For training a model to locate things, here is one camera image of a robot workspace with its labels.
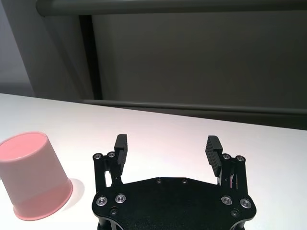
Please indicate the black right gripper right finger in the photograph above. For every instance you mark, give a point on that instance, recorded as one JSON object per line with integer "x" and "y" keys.
{"x": 227, "y": 170}

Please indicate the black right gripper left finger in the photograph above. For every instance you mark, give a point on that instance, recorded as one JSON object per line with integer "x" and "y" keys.
{"x": 112, "y": 167}

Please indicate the pink plastic cup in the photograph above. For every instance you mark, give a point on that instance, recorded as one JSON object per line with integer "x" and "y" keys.
{"x": 31, "y": 177}

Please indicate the thin grey frame rail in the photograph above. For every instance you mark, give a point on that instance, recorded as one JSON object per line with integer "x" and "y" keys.
{"x": 192, "y": 106}

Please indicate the dark frame post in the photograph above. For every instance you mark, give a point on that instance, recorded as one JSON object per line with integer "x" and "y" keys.
{"x": 90, "y": 57}

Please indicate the thick grey frame bar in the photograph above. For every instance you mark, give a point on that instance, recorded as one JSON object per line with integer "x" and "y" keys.
{"x": 168, "y": 7}

